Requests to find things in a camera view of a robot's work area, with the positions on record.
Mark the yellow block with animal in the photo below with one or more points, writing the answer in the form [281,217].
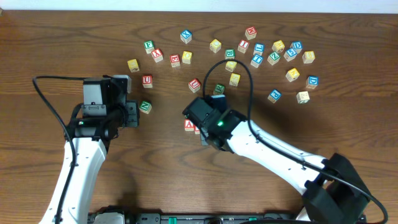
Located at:
[278,46]

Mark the green F block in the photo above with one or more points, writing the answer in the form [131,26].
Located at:
[149,46]

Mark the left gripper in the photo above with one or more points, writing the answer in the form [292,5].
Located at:
[132,112]

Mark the red U block centre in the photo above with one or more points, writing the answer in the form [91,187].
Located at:
[194,85]

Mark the yellow B block far right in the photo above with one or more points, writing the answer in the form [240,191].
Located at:
[308,57]

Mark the red u block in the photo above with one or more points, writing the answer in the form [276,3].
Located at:
[147,81]
[194,85]

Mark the blue D block upper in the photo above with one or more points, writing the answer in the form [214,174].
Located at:
[297,46]

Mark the yellow block right lower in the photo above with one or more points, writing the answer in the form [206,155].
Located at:
[292,75]

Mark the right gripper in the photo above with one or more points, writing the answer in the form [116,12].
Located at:
[193,111]

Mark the green 7 block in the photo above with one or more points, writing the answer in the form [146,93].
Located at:
[302,97]

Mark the green N block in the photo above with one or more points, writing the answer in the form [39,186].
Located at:
[145,107]

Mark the blue 5 block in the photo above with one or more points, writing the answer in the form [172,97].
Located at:
[290,54]

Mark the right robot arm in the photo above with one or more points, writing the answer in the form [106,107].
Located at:
[331,189]

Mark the yellow block far left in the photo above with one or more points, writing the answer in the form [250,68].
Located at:
[133,65]

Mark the red X block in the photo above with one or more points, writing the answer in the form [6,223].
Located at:
[157,55]

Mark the yellow block centre upper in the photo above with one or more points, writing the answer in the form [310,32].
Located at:
[230,66]

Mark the yellow block centre lower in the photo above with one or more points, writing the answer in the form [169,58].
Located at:
[234,79]

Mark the red Q block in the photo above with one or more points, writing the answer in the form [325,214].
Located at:
[175,60]

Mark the yellow block beside Q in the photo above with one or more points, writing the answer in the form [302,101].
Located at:
[187,57]

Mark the blue L block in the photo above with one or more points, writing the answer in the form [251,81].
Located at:
[258,49]

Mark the blue T block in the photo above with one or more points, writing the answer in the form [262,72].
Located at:
[256,60]

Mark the blue D block lower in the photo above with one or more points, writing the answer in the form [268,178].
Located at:
[312,82]

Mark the red i block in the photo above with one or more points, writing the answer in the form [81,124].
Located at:
[196,130]
[243,46]

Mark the green B block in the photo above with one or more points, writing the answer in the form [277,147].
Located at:
[229,54]

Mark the blue P block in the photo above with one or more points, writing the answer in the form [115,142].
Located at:
[274,96]

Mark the blue X block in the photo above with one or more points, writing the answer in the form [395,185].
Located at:
[186,36]

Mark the red A block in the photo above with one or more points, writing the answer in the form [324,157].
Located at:
[188,125]

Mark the yellow block top middle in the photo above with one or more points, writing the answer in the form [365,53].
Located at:
[215,45]

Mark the green Z block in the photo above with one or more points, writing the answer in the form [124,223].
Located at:
[273,58]

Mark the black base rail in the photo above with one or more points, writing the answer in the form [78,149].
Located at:
[156,218]

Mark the blue d block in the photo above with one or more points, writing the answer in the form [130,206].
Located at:
[297,46]
[312,82]

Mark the red H block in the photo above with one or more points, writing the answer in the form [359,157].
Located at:
[250,33]

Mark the red U block left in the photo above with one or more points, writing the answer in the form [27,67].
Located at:
[147,81]

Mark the green R block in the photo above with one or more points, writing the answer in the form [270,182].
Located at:
[219,89]

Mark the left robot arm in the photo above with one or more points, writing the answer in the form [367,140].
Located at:
[93,124]

